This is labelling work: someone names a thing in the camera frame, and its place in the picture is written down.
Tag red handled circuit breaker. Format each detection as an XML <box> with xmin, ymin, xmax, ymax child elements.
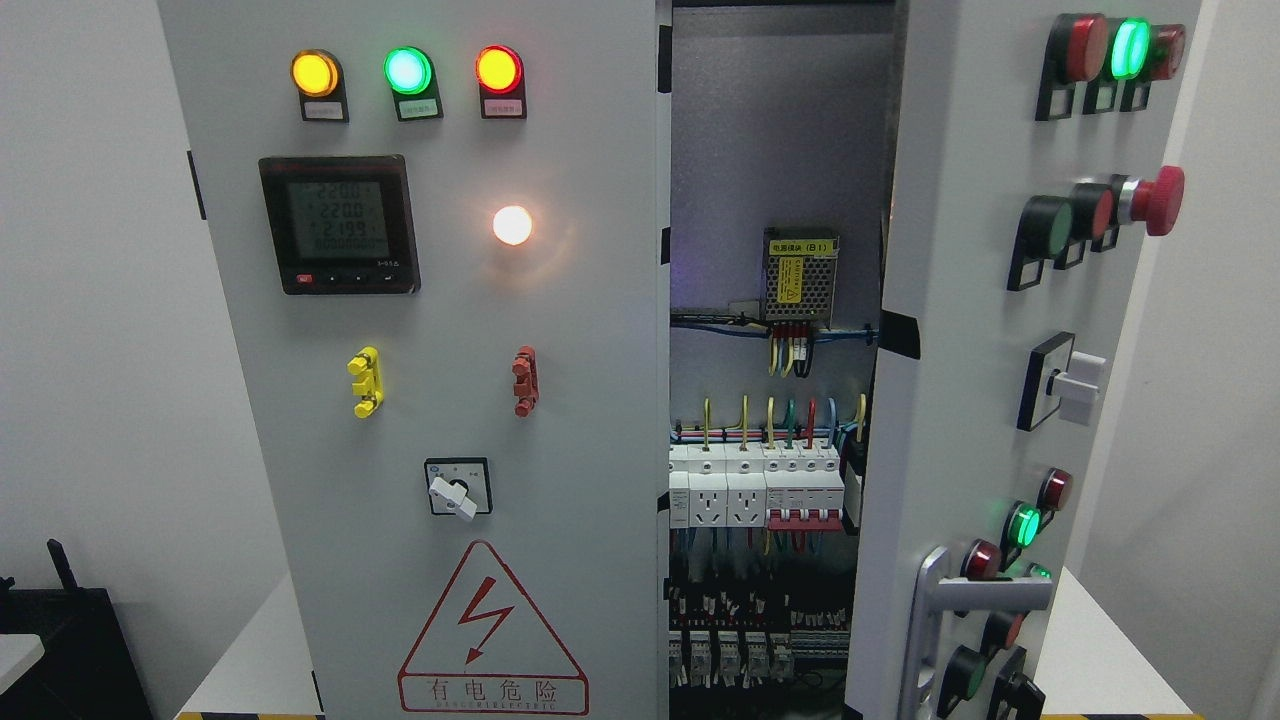
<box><xmin>764</xmin><ymin>442</ymin><xmax>845</xmax><ymax>532</ymax></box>

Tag silver door handle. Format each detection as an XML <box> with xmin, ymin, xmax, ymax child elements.
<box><xmin>896</xmin><ymin>546</ymin><xmax>1053</xmax><ymax>719</ymax></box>

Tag red emergency stop button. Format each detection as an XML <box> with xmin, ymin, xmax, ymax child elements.
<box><xmin>1112</xmin><ymin>165</ymin><xmax>1187</xmax><ymax>237</ymax></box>

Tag black digital power meter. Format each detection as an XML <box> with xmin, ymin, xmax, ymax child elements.
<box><xmin>259</xmin><ymin>154</ymin><xmax>420</xmax><ymax>295</ymax></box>

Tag yellow indicator lamp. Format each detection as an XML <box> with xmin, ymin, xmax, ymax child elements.
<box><xmin>291</xmin><ymin>47</ymin><xmax>349</xmax><ymax>123</ymax></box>

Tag red electric warning sticker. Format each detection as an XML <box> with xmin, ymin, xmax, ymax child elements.
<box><xmin>398</xmin><ymin>539</ymin><xmax>590</xmax><ymax>716</ymax></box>

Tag white rotary selector switch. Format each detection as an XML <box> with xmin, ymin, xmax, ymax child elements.
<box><xmin>424</xmin><ymin>457</ymin><xmax>493</xmax><ymax>521</ymax></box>

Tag row of small relays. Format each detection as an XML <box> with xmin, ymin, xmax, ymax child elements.
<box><xmin>668</xmin><ymin>628</ymin><xmax>797</xmax><ymax>691</ymax></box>

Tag white selector switch right door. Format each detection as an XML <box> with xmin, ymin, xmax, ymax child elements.
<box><xmin>1016</xmin><ymin>331</ymin><xmax>1108</xmax><ymax>432</ymax></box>

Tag green indicator lamp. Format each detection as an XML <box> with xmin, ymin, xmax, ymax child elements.
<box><xmin>383</xmin><ymin>46</ymin><xmax>442</xmax><ymax>122</ymax></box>

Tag red indicator lamp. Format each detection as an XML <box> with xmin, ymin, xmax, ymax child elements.
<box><xmin>475</xmin><ymin>44</ymin><xmax>527</xmax><ymax>119</ymax></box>

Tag metal mesh power supply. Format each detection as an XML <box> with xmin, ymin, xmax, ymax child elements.
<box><xmin>762</xmin><ymin>225</ymin><xmax>840</xmax><ymax>324</ymax></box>

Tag yellow terminal post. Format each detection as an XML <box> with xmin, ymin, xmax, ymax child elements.
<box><xmin>347</xmin><ymin>346</ymin><xmax>385</xmax><ymax>419</ymax></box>

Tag white din rail sockets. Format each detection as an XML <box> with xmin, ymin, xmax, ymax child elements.
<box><xmin>668</xmin><ymin>443</ymin><xmax>768</xmax><ymax>529</ymax></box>

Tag grey cabinet door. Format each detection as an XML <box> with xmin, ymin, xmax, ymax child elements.
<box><xmin>844</xmin><ymin>1</ymin><xmax>1201</xmax><ymax>719</ymax></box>
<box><xmin>159</xmin><ymin>1</ymin><xmax>667</xmax><ymax>719</ymax></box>

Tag black box lower left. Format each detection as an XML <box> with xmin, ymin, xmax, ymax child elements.
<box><xmin>1</xmin><ymin>539</ymin><xmax>152</xmax><ymax>719</ymax></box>

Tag red terminal post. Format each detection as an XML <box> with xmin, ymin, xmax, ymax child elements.
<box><xmin>511</xmin><ymin>345</ymin><xmax>540</xmax><ymax>418</ymax></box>

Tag white glowing indicator lamp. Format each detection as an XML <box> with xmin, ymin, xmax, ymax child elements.
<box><xmin>492</xmin><ymin>205</ymin><xmax>534</xmax><ymax>246</ymax></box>

